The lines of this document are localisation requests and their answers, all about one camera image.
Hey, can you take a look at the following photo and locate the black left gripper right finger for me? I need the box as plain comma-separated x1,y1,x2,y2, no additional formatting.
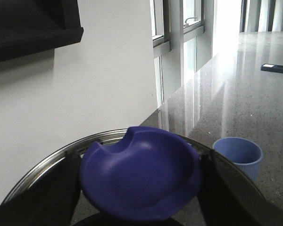
197,149,282,226

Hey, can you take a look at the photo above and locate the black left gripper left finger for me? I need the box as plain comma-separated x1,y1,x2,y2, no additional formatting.
0,153,81,226

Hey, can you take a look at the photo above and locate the light blue ribbed cup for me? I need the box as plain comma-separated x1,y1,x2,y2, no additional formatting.
213,137,263,181

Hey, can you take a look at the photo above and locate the glass lid with blue knob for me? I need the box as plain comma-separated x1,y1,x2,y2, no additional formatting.
2,126,211,226

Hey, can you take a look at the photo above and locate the small dark blue box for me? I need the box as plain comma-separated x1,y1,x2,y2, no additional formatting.
260,64,283,73

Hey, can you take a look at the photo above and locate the grey framed window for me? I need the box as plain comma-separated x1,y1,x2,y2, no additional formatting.
150,0,215,106

